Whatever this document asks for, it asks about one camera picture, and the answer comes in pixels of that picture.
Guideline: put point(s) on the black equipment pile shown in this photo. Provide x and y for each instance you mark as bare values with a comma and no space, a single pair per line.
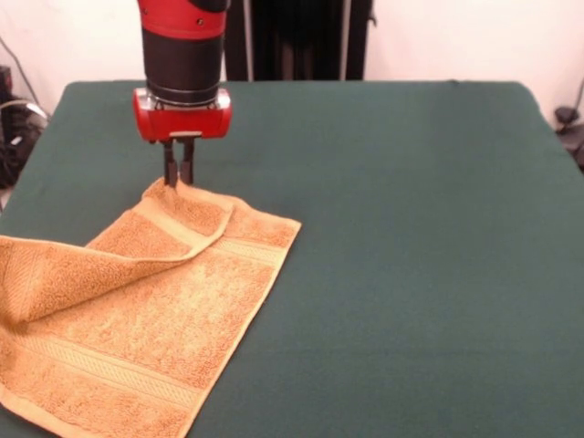
16,137

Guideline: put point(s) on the dark green table cloth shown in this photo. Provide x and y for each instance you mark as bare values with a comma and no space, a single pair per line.
410,228

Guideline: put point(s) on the tan terry towel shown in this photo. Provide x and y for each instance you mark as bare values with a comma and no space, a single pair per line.
137,319

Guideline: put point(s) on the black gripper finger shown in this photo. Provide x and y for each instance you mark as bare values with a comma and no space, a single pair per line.
188,159
170,164

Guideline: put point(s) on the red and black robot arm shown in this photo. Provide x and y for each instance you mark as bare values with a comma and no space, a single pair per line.
182,45

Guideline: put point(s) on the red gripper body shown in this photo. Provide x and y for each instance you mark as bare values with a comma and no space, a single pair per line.
182,123

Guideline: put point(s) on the black stand base foot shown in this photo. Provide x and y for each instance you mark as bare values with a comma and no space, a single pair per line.
568,114

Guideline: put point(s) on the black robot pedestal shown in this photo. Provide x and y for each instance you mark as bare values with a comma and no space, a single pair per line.
296,41

